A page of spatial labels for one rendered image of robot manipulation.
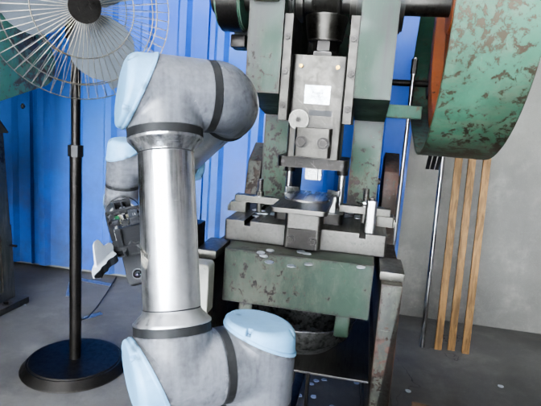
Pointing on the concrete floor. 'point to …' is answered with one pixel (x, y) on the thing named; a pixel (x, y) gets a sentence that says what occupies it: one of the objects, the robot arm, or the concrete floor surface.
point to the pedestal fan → (16, 16)
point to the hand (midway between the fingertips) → (138, 270)
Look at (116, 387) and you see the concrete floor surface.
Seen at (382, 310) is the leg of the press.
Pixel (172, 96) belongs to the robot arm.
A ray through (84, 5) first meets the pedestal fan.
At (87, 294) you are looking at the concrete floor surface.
